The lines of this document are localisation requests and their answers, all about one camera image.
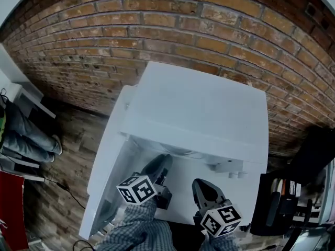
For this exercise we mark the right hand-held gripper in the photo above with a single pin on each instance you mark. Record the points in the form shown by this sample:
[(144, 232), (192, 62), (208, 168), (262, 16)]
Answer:
[(221, 219)]

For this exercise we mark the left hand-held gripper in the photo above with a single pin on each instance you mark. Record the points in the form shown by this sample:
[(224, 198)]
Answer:
[(138, 189)]

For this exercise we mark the person's right forearm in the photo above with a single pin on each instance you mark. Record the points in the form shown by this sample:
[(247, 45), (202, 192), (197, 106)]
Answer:
[(222, 243)]

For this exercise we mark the white square table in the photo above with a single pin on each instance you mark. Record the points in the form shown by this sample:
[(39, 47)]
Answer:
[(180, 205)]

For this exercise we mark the white microwave door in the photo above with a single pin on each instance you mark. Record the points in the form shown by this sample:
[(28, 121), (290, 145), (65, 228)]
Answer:
[(104, 187)]

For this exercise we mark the black bag with white label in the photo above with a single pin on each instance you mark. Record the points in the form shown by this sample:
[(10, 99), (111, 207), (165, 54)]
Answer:
[(288, 189)]

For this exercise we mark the black power adapter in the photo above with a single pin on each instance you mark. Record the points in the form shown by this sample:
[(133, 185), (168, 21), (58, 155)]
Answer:
[(62, 186)]

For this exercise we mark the black laptop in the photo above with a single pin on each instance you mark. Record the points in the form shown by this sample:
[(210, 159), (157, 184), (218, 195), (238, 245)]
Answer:
[(306, 242)]

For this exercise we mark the black office chair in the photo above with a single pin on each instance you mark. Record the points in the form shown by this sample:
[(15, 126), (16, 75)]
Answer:
[(314, 153)]

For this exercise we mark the red panel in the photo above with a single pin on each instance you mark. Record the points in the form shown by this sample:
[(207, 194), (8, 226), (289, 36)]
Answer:
[(11, 208)]

